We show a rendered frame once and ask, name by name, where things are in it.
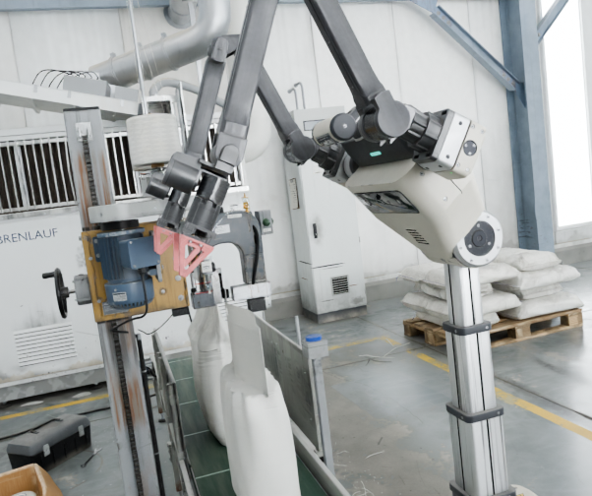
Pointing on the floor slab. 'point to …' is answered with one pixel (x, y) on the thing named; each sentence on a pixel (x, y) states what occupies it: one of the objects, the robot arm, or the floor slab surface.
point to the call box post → (323, 414)
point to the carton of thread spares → (36, 479)
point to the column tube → (116, 319)
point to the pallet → (519, 330)
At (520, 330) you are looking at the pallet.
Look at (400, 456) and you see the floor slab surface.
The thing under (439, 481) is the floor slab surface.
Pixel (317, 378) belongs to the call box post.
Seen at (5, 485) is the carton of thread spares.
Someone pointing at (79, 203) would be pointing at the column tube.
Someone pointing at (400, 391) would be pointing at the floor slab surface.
